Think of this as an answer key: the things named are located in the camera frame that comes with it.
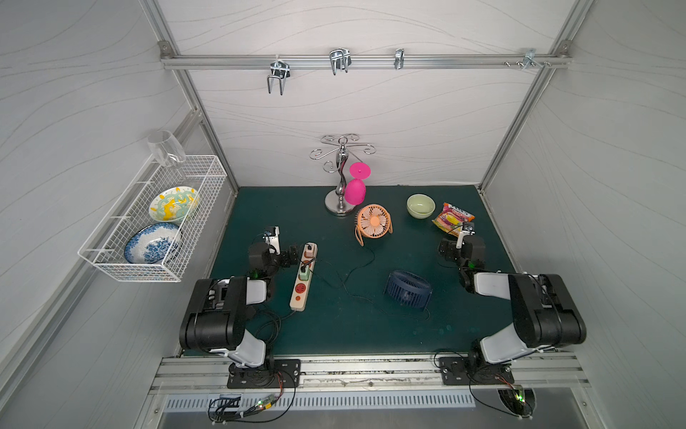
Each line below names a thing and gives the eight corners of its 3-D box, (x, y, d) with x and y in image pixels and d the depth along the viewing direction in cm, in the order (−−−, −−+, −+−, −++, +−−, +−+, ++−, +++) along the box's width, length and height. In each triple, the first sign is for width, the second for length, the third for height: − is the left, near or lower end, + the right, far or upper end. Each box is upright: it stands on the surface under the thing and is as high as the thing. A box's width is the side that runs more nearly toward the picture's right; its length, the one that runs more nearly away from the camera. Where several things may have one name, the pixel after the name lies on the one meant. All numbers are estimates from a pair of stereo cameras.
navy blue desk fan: (386, 310, 86) (390, 297, 78) (383, 279, 93) (386, 264, 85) (426, 310, 86) (435, 297, 78) (420, 279, 93) (428, 264, 85)
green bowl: (407, 221, 111) (409, 210, 106) (403, 203, 118) (406, 193, 112) (432, 221, 111) (437, 210, 106) (428, 203, 118) (432, 193, 112)
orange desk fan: (359, 246, 102) (360, 229, 94) (353, 224, 109) (353, 206, 100) (393, 239, 104) (397, 222, 96) (385, 218, 111) (388, 200, 103)
